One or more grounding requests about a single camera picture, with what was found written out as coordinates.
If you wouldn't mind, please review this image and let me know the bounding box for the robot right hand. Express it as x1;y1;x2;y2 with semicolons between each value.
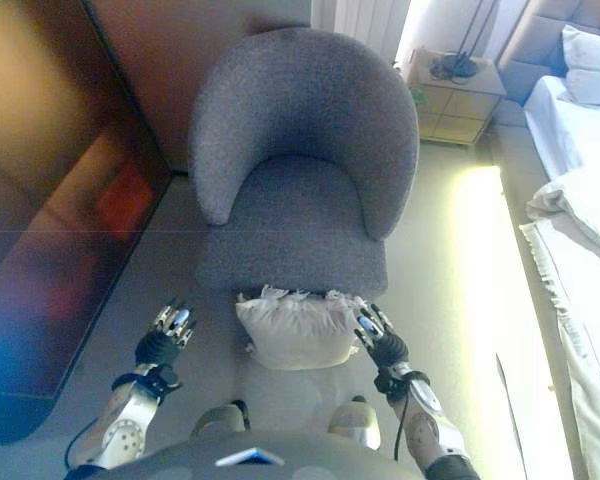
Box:
353;303;412;374

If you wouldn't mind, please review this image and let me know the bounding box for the dark metal floor-style lamp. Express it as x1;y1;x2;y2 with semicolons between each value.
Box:
429;0;501;81

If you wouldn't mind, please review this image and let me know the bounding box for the light wooden nightstand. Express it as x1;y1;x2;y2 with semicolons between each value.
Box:
404;47;509;149

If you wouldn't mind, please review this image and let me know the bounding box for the grey fabric armchair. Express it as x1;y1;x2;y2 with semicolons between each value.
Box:
187;27;421;306

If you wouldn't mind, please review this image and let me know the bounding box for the white bed mattress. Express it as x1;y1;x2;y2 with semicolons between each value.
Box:
522;74;600;176

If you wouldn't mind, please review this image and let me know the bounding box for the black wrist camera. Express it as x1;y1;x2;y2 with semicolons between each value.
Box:
147;367;184;399
373;372;406;401

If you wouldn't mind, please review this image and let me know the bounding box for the colourful glossy panel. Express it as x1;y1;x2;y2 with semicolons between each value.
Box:
0;0;176;446

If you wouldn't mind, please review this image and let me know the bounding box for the silver robot torso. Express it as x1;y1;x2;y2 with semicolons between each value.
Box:
79;430;421;480

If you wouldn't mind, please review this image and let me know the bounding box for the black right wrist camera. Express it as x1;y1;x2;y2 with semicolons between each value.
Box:
373;372;406;401

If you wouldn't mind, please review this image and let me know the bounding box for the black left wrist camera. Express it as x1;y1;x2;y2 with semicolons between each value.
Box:
147;367;184;399

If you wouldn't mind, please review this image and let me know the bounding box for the white fringed cushion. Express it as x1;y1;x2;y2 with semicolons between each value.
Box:
234;284;376;371

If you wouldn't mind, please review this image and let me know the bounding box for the beige upholstered bed frame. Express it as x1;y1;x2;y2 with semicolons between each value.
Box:
489;97;556;236

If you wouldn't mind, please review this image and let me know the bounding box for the beige padded headboard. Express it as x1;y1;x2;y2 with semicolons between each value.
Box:
497;0;600;104

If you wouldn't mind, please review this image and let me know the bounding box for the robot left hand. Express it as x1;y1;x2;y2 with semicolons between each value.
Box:
133;298;199;369

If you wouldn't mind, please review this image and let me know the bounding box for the white bed pillow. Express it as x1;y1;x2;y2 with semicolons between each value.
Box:
559;23;600;109

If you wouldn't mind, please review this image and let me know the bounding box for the white folded duvet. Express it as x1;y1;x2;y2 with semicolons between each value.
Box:
524;159;600;271

